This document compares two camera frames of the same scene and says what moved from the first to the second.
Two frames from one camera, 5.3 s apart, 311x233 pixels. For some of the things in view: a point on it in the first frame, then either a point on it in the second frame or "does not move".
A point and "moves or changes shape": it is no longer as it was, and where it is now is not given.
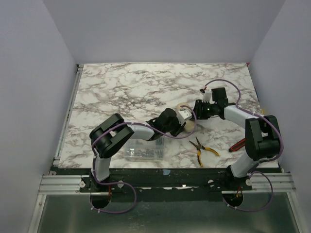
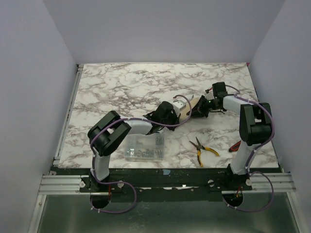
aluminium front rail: (63, 185) does not move
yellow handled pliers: (199, 147) does not move
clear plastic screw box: (145, 149) does not move
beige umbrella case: (189, 125) moves or changes shape
